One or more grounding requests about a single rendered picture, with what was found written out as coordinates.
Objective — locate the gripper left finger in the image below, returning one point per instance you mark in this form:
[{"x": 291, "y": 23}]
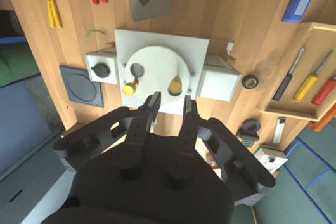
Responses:
[{"x": 139, "y": 126}]

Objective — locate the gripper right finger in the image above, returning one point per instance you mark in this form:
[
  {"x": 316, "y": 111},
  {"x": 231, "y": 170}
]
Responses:
[{"x": 189, "y": 126}]

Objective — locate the white round canopy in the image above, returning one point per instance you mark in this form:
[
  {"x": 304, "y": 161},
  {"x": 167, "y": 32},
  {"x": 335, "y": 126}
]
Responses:
[{"x": 157, "y": 63}]

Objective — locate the black round button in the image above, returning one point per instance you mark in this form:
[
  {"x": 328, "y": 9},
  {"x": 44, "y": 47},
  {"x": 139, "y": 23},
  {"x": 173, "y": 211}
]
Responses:
[{"x": 101, "y": 70}]

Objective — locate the dark blue nest tray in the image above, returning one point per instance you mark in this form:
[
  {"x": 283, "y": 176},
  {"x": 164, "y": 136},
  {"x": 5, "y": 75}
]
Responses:
[{"x": 82, "y": 87}]

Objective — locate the white box with button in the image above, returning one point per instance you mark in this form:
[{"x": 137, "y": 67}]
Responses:
[{"x": 113, "y": 62}]

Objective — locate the wooden tray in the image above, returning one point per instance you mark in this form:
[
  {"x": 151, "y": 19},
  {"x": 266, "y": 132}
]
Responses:
[{"x": 299, "y": 108}]

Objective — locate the yellow knob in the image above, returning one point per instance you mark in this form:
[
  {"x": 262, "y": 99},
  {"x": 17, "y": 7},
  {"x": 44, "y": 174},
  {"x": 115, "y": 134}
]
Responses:
[
  {"x": 129, "y": 89},
  {"x": 175, "y": 85}
]

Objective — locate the white box with green stripe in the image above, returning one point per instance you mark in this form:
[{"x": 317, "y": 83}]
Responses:
[{"x": 218, "y": 84}]

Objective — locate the grey and yellow clamp meter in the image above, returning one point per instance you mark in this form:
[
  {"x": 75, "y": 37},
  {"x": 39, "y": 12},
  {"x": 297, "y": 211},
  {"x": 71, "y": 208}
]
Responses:
[{"x": 249, "y": 134}]

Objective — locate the black tape roll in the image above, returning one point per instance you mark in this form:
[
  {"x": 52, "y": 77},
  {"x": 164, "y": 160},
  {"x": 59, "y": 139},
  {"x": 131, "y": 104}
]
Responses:
[{"x": 245, "y": 83}]

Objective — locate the small white carton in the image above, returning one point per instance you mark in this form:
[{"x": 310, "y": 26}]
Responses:
[{"x": 270, "y": 155}]

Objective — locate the small white clip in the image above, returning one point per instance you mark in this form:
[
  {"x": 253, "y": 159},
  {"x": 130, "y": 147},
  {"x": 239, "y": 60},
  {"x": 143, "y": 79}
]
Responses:
[{"x": 230, "y": 47}]

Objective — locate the white marker pen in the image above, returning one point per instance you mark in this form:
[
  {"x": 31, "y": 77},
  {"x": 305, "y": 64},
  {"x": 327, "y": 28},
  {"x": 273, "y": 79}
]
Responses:
[{"x": 278, "y": 130}]

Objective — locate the orange box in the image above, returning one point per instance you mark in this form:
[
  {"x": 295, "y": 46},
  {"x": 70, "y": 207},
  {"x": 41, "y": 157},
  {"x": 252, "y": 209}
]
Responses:
[{"x": 324, "y": 122}]

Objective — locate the green bin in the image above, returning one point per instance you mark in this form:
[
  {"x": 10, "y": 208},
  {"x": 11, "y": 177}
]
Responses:
[{"x": 15, "y": 63}]

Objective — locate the white square base plate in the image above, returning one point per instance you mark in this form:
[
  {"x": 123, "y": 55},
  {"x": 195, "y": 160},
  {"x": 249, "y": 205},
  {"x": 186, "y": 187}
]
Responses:
[{"x": 160, "y": 38}]

